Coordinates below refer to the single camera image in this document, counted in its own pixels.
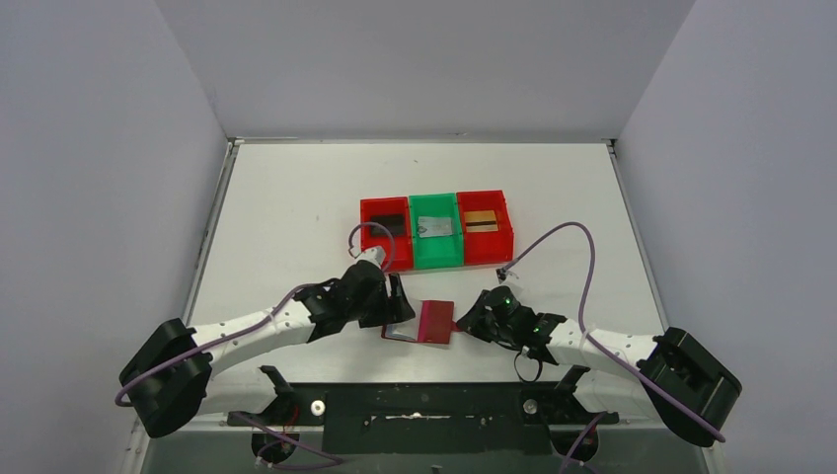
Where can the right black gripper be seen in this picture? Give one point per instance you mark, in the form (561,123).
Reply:
(474,321)

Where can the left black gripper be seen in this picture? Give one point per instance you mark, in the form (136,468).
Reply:
(395,298)

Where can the red leather card holder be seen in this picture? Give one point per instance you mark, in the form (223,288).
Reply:
(433,325)

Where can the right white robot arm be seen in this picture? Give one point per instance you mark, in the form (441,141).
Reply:
(668,377)

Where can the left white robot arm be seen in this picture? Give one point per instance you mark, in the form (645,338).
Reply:
(181,372)

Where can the black credit card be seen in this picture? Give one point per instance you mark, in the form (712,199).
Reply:
(388,224)

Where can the gold credit card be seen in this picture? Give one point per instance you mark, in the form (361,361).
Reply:
(480,221)

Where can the silver credit card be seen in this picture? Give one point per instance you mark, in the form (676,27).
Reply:
(434,226)

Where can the left red plastic bin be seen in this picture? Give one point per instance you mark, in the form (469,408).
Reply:
(400,251)

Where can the red plastic bin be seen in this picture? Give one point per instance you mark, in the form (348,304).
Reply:
(492,247)
(400,251)

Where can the green plastic bin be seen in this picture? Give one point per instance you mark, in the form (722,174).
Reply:
(437,252)

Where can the right red plastic bin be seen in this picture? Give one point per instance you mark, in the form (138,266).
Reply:
(492,247)

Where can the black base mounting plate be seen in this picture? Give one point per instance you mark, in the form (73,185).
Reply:
(425,418)

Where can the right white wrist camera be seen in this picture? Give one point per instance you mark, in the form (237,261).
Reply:
(506,275)

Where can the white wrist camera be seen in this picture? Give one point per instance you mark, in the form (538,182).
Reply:
(506,275)
(374,255)

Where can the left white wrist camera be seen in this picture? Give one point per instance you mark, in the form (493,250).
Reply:
(374,255)

